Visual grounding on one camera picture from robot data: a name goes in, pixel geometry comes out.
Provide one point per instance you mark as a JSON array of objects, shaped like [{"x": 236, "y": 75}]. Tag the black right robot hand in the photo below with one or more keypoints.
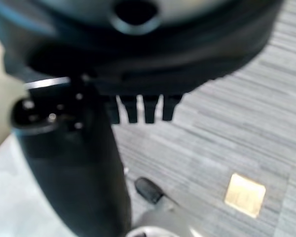
[{"x": 143, "y": 61}]

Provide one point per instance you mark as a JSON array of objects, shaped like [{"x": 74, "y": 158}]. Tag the dark robot foot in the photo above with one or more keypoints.
[{"x": 148, "y": 190}]

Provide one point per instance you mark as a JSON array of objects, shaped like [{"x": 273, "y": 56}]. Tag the silver robot leg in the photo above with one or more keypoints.
[{"x": 162, "y": 219}]

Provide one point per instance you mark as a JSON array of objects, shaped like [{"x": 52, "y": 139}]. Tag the brass floor socket plate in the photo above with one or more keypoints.
[{"x": 245, "y": 195}]

